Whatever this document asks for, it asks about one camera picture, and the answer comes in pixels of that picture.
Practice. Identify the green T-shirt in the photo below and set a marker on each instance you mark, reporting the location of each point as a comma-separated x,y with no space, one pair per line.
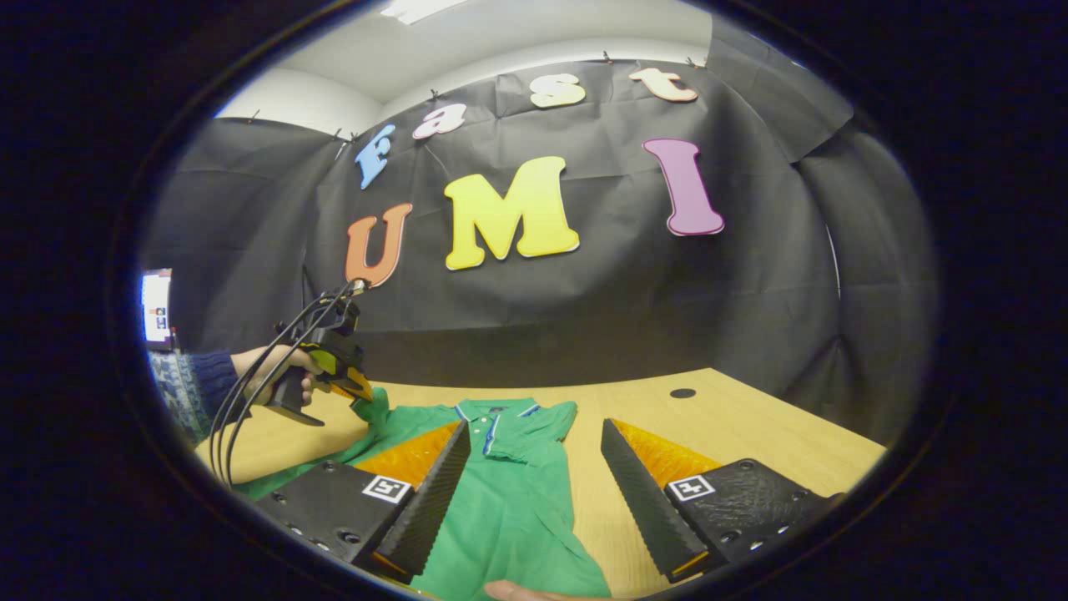
517,501

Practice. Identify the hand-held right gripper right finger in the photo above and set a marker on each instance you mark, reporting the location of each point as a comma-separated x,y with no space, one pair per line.
642,509

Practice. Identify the computer monitor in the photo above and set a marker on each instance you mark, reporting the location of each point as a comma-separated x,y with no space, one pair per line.
156,305

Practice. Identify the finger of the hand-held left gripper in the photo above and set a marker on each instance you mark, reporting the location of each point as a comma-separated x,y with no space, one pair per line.
359,388

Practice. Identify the black backdrop cloth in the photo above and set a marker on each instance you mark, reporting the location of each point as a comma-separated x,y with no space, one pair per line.
584,317

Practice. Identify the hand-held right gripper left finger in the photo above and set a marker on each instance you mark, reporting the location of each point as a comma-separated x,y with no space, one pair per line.
434,509

